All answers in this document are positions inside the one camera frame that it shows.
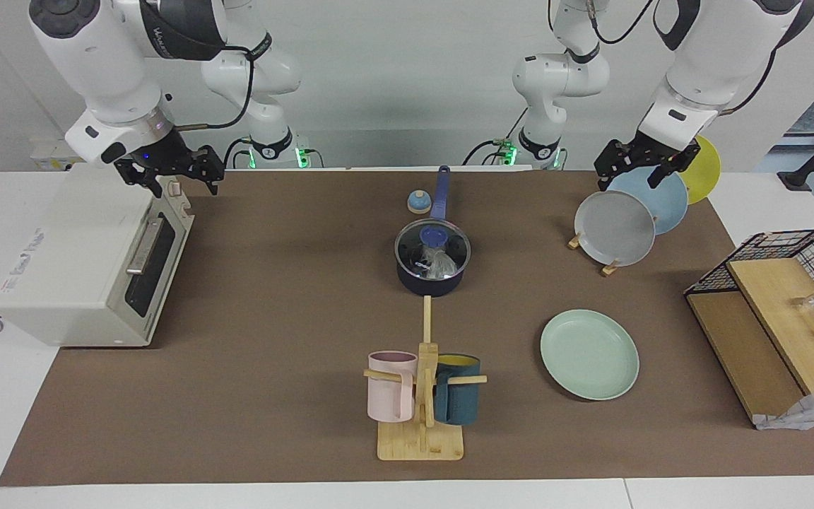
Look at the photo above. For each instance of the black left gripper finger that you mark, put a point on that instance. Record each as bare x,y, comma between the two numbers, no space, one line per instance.
608,166
672,168

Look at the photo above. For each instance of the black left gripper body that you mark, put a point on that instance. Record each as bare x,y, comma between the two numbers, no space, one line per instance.
644,152

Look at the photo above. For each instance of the teal mug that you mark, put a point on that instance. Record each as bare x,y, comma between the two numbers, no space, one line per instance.
458,396

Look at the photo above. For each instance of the white vermicelli bundle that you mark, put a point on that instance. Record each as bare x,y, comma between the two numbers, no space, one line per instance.
439,263

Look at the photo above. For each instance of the glass lid with blue knob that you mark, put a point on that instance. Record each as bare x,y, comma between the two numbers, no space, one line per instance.
410,247

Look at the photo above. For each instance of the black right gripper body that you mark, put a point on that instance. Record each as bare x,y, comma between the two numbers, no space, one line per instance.
163,157

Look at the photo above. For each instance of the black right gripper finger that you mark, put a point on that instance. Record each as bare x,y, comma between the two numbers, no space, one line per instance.
213,170
145,177

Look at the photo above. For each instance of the pink mug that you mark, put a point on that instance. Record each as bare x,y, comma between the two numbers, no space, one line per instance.
389,396

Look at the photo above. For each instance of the beige toaster oven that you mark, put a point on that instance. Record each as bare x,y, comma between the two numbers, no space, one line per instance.
61,268

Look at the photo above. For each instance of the wooden mug tree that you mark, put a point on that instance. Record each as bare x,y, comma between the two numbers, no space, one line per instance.
421,442

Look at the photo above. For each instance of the yellow plate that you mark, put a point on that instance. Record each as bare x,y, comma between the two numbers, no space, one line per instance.
707,170

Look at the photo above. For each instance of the patterned white cloth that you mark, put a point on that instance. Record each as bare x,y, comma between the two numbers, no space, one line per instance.
810,413

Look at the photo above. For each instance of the light blue plate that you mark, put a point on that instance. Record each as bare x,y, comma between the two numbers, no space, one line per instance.
665,201

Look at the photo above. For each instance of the light green plate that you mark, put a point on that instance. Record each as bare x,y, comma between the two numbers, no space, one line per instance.
591,353

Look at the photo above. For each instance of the wooden plate rack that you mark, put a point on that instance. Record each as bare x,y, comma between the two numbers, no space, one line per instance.
610,268

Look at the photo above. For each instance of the grey plate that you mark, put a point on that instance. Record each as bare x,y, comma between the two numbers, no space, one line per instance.
615,230

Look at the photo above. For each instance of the brown table mat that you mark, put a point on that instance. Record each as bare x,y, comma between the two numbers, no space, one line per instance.
273,353

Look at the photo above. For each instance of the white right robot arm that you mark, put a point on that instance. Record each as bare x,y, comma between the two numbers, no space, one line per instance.
96,56

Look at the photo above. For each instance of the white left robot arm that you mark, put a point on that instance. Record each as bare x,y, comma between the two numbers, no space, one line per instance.
718,56

